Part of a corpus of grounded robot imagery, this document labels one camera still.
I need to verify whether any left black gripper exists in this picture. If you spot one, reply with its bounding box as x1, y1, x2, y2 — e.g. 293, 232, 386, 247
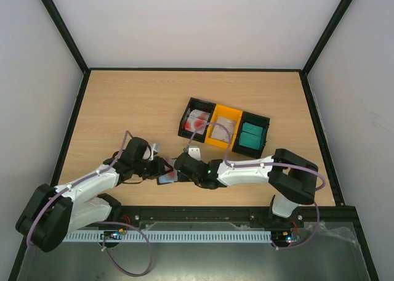
134, 156, 174, 180

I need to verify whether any black leather card holder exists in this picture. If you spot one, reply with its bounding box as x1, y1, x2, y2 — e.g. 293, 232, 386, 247
156, 157, 179, 185

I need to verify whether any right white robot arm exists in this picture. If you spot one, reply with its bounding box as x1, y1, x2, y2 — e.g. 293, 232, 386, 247
174, 149, 325, 227

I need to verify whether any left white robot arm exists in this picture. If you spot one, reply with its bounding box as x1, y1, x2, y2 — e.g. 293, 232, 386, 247
15, 137, 174, 252

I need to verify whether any white patterned card stack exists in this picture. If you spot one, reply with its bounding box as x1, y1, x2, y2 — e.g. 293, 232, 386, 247
211, 116, 236, 142

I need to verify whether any red dotted card stack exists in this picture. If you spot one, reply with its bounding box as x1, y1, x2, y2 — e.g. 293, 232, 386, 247
184, 109, 210, 134

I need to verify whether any black bin with red cards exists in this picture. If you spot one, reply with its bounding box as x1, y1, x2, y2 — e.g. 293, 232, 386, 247
178, 97, 216, 143

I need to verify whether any teal card stack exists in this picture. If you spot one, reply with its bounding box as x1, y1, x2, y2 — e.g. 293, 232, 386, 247
239, 123, 265, 150

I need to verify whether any black bin with teal cards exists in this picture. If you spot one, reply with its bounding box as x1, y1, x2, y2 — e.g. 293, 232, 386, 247
231, 111, 270, 159

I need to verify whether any yellow bin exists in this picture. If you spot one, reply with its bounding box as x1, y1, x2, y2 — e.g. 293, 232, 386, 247
205, 104, 243, 149

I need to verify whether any light blue cable duct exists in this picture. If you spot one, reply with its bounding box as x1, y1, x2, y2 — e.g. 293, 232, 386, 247
63, 230, 272, 243

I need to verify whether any black aluminium frame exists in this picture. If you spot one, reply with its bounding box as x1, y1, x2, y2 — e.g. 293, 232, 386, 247
7, 0, 379, 281

